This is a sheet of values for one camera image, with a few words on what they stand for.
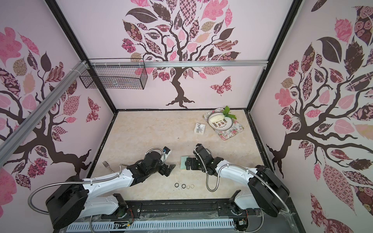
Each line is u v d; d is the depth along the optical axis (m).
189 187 0.81
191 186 0.81
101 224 0.70
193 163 0.76
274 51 0.86
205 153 0.67
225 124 1.10
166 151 0.74
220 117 1.10
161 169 0.75
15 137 0.52
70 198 0.46
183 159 0.91
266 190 0.42
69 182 0.45
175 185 0.82
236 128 1.07
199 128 1.04
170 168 0.76
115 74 0.95
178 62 0.93
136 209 0.73
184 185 0.82
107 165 0.90
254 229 0.69
